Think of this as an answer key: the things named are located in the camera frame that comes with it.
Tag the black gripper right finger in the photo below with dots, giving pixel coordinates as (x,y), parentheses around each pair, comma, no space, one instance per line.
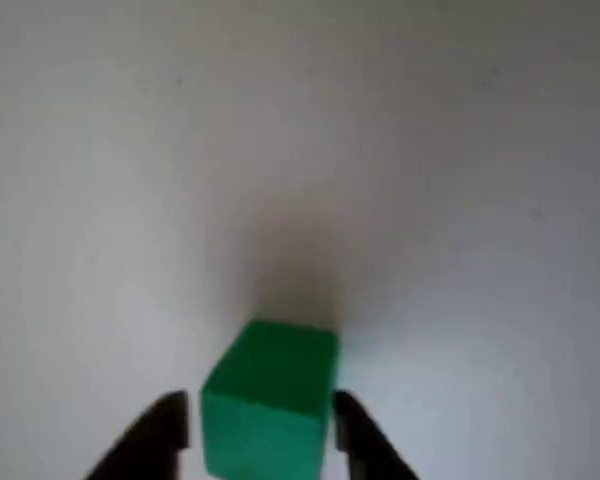
(360,435)

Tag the green cube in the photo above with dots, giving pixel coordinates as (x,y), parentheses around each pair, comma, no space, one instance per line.
(267,400)

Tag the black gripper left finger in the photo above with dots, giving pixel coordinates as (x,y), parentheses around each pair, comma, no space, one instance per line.
(165,425)

